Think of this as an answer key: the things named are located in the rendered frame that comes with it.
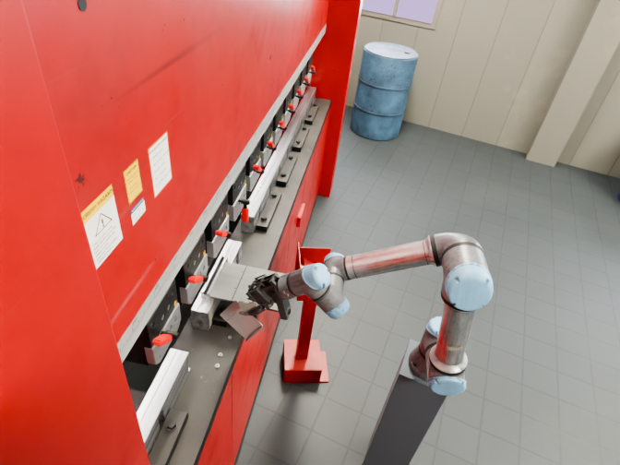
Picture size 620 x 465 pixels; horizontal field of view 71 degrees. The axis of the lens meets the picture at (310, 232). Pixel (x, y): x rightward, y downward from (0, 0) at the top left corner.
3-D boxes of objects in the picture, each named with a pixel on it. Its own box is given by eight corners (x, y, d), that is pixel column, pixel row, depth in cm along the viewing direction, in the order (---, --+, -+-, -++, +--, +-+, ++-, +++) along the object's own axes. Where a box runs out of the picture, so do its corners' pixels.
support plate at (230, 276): (283, 313, 148) (283, 311, 147) (208, 297, 149) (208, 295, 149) (293, 277, 162) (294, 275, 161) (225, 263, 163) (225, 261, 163)
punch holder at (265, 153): (263, 169, 184) (265, 133, 174) (244, 165, 184) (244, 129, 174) (271, 152, 195) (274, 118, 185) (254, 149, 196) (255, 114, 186)
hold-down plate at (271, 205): (267, 232, 199) (267, 227, 197) (255, 230, 199) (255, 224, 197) (281, 196, 222) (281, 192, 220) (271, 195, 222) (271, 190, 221)
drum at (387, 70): (404, 127, 518) (424, 48, 462) (391, 146, 475) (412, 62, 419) (358, 114, 533) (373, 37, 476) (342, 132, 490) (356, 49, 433)
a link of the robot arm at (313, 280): (329, 294, 121) (310, 276, 118) (302, 304, 128) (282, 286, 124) (336, 274, 127) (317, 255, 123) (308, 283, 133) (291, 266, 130)
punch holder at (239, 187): (233, 224, 153) (233, 184, 142) (210, 220, 153) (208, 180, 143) (245, 201, 164) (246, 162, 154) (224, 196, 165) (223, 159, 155)
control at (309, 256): (331, 301, 199) (337, 273, 188) (296, 301, 197) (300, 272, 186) (327, 270, 214) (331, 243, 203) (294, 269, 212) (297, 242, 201)
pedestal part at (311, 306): (307, 359, 237) (319, 290, 204) (296, 358, 236) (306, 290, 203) (306, 350, 242) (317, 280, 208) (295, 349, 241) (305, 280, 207)
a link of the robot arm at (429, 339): (449, 338, 162) (461, 314, 153) (454, 369, 151) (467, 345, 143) (417, 332, 162) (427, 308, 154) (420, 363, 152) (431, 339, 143)
